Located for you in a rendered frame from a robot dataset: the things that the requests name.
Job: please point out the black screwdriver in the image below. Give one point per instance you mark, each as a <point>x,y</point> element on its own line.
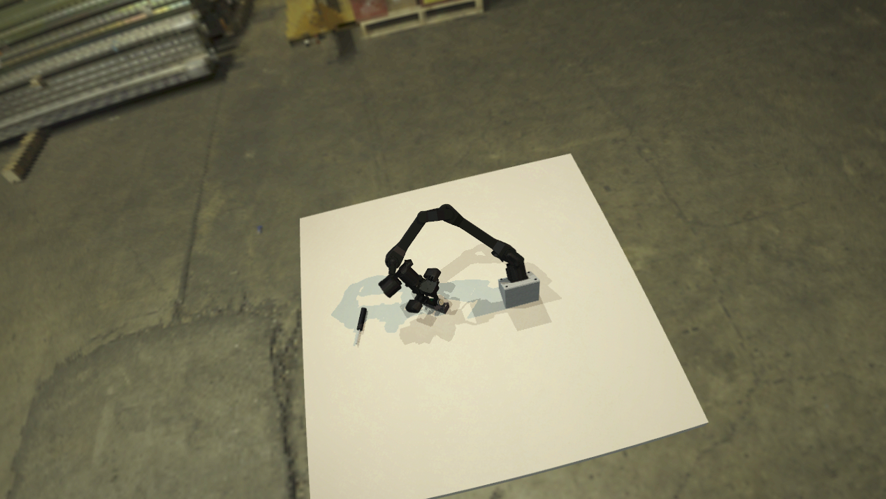
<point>361,321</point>

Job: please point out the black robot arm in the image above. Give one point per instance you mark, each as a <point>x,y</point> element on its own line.
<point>391,284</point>

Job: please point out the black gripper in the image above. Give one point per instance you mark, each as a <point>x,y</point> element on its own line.
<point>414,306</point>

